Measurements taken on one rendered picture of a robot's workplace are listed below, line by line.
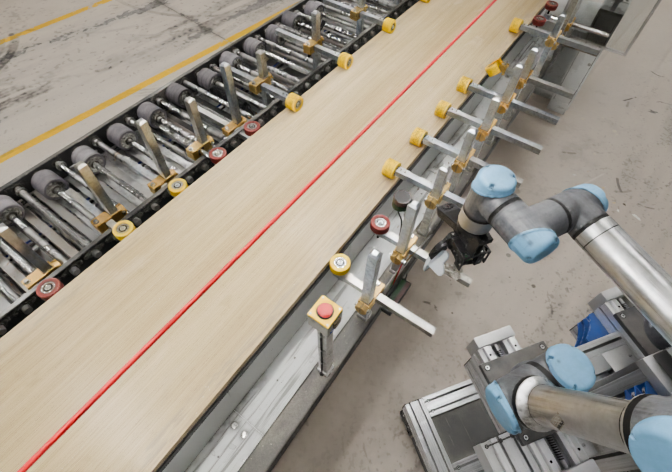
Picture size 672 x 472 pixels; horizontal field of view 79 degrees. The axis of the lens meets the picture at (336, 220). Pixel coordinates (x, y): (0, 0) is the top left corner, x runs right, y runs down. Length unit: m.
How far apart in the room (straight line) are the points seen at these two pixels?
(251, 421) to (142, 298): 0.59
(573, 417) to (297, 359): 1.05
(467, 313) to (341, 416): 0.93
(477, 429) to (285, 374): 0.94
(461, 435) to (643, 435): 1.41
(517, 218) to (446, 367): 1.69
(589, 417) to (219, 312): 1.10
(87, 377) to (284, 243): 0.77
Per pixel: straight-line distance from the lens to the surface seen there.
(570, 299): 2.87
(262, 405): 1.67
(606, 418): 0.89
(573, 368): 1.17
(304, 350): 1.71
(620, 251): 0.87
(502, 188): 0.82
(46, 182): 2.22
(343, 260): 1.55
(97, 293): 1.70
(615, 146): 3.99
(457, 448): 2.12
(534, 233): 0.80
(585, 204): 0.89
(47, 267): 1.93
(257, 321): 1.46
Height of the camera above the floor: 2.24
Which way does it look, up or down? 54 degrees down
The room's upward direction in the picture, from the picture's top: 2 degrees clockwise
